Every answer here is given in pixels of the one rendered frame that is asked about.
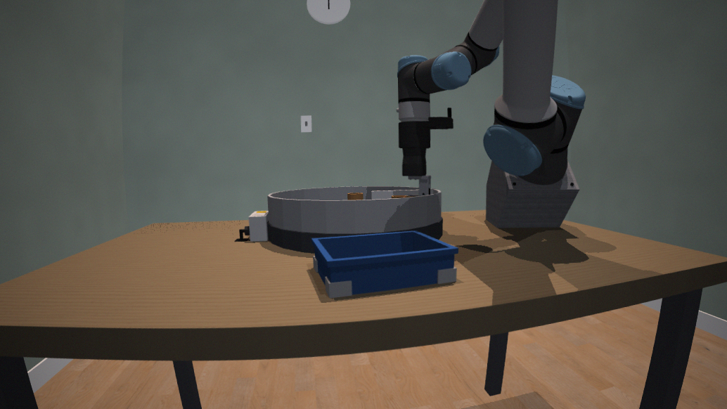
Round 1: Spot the blue open crate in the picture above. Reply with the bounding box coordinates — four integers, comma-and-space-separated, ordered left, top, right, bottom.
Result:
311, 231, 458, 298

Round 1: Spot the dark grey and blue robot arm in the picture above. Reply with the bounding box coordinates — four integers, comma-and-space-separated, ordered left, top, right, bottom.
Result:
397, 0, 586, 185

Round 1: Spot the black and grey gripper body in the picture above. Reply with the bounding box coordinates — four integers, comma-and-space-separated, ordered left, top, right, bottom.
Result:
397, 101, 453, 176

